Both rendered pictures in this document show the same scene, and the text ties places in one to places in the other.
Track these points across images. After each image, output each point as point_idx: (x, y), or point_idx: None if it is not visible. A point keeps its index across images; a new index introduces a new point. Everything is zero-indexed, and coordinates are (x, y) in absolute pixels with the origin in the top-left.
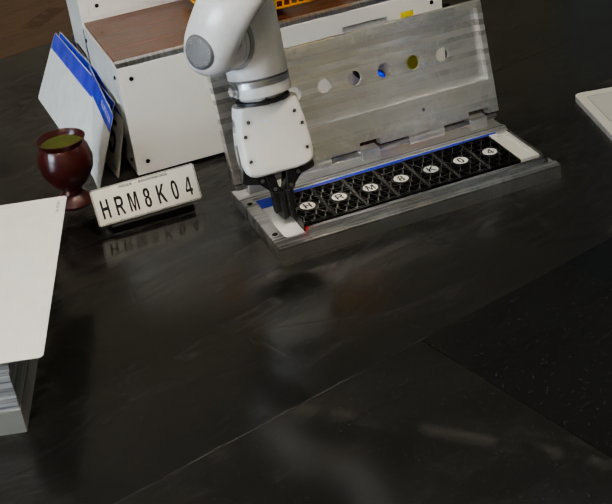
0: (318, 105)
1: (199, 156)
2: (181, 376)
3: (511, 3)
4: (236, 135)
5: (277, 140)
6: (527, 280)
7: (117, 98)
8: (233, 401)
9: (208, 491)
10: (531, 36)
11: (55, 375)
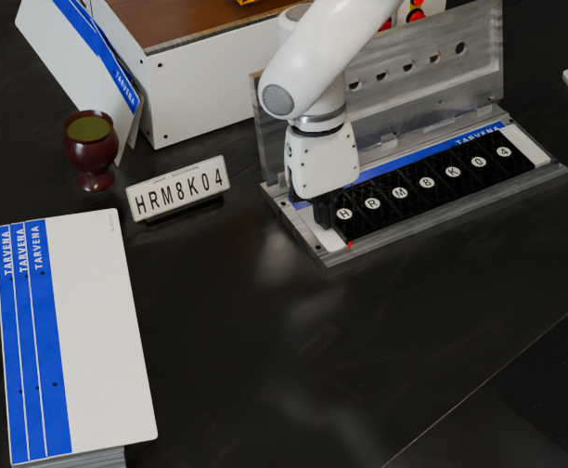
0: (347, 102)
1: (213, 128)
2: (264, 423)
3: None
4: (291, 160)
5: (330, 164)
6: (562, 314)
7: (138, 76)
8: (322, 458)
9: None
10: None
11: None
